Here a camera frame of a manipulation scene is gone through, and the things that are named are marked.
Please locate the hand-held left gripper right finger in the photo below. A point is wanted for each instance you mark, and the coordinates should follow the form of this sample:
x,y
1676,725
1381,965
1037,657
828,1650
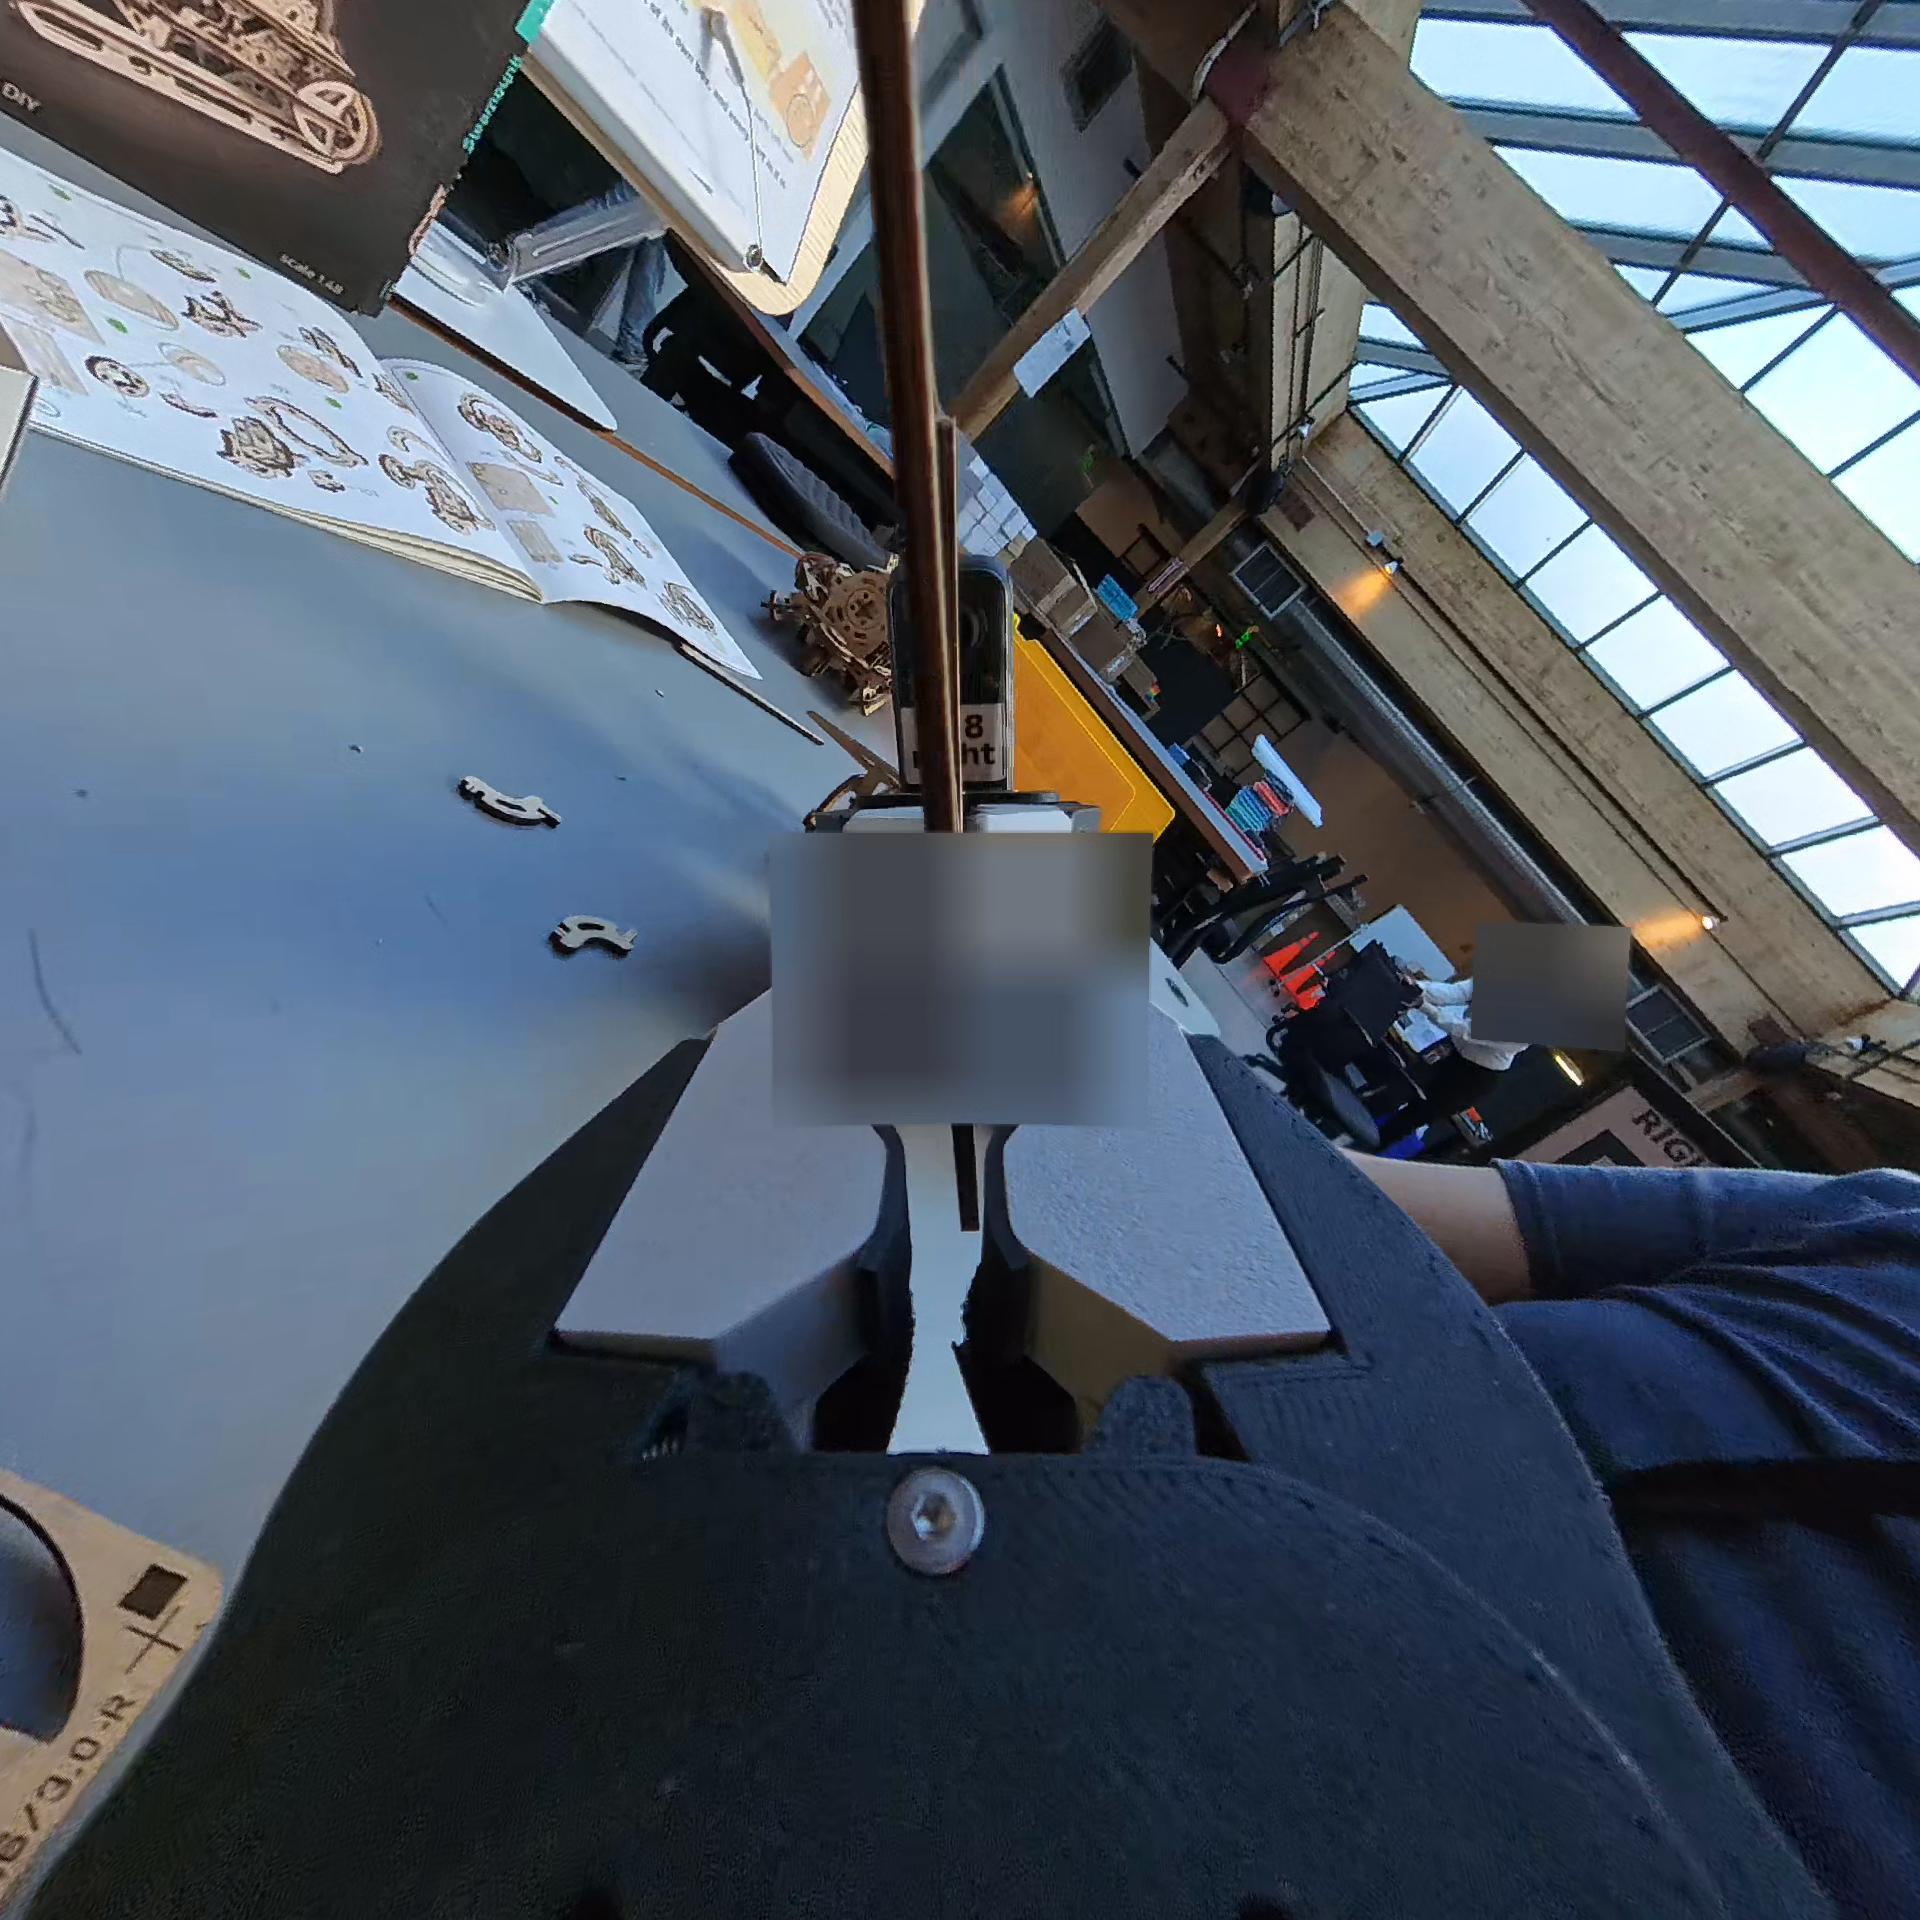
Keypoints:
x,y
1172,1230

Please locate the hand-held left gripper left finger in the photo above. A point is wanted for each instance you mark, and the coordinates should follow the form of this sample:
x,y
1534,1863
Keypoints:
x,y
706,1215

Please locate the laser-cut wooden parts sheet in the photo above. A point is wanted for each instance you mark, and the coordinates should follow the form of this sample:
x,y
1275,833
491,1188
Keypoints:
x,y
898,301

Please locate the person's right forearm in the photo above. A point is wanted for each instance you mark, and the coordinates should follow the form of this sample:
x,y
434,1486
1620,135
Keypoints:
x,y
1440,1225

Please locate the partly built wooden model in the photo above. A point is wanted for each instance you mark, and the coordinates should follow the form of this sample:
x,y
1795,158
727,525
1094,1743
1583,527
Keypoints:
x,y
839,617

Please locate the emptied wooden parts sheet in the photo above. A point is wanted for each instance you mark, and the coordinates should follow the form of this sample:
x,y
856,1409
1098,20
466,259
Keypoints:
x,y
106,1681

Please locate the black model kit box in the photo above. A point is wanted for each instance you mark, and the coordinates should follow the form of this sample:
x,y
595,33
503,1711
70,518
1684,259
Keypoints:
x,y
226,166

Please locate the yellow storage bin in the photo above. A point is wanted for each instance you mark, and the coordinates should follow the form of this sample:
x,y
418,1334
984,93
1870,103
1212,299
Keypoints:
x,y
1080,750

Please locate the black ribbed cushion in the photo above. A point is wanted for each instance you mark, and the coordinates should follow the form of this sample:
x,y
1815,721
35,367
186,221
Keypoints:
x,y
804,503

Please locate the white paper notice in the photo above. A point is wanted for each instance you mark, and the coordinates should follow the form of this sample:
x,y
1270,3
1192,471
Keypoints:
x,y
1050,355

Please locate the orange traffic cone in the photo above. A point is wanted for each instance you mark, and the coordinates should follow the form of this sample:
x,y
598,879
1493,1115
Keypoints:
x,y
1300,969

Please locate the small curved wooden piece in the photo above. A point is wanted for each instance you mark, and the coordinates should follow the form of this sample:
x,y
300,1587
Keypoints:
x,y
517,811
580,939

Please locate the black framed sign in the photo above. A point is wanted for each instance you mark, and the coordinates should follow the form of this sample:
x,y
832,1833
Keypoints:
x,y
1651,1127

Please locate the white display stand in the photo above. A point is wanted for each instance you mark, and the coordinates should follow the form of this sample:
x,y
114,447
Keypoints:
x,y
511,353

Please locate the white instruction display board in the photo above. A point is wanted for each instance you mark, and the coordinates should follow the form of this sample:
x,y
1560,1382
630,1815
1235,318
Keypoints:
x,y
675,121

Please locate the person's navy shirt torso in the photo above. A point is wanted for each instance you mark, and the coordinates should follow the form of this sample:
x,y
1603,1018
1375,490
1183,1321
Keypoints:
x,y
1725,1652

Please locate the open instruction booklet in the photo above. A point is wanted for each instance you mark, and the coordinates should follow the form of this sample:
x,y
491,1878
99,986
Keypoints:
x,y
226,347

